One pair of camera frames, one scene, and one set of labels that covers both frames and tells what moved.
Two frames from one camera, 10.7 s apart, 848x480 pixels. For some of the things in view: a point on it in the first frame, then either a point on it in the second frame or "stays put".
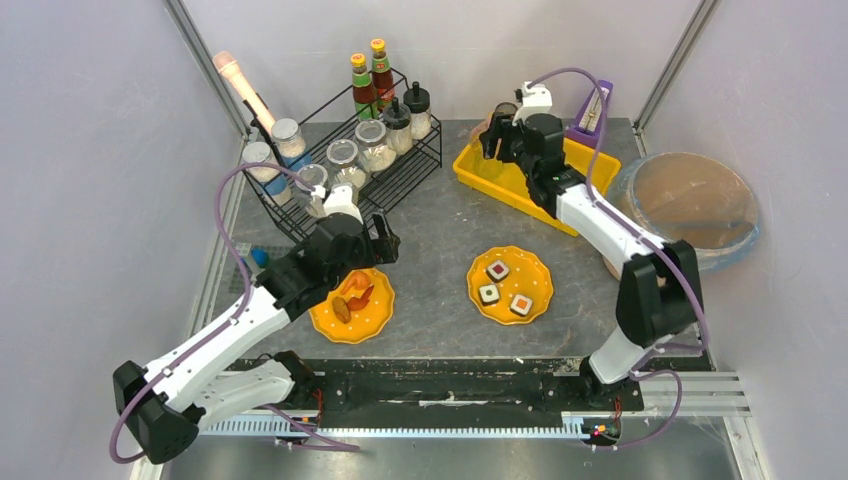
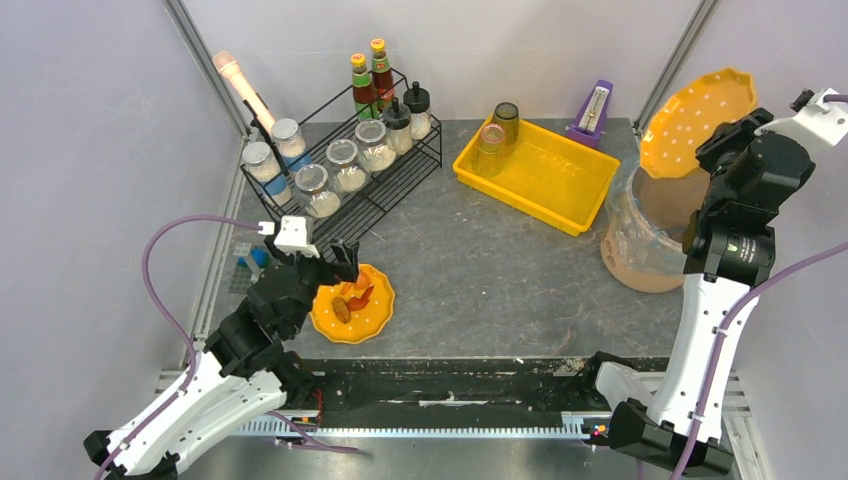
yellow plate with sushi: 509,286 -> 676,131
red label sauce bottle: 382,77 stays put
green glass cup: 491,169 stays put
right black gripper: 499,137 -> 722,147
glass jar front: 343,163 stays put
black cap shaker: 418,101 stays put
